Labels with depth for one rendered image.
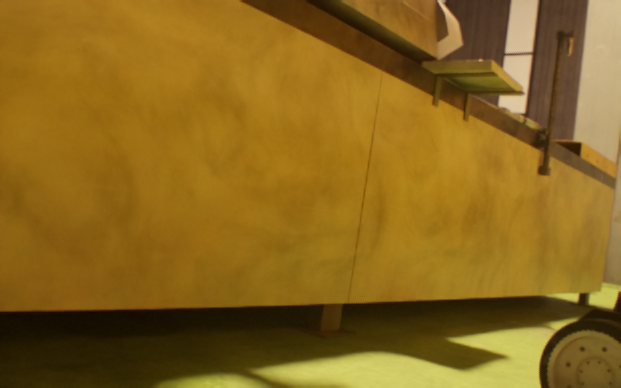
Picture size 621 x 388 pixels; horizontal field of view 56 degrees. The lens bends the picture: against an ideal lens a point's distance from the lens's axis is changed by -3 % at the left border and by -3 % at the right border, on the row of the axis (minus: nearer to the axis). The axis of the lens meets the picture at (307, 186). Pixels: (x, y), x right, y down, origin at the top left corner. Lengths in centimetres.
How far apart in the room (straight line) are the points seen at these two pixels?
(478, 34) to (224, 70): 1143
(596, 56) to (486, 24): 521
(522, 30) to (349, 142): 1072
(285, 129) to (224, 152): 18
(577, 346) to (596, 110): 637
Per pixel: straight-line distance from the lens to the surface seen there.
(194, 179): 116
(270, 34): 130
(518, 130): 244
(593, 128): 741
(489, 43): 1235
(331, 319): 161
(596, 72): 757
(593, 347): 116
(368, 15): 157
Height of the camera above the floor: 31
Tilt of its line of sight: 2 degrees up
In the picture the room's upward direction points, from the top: 9 degrees clockwise
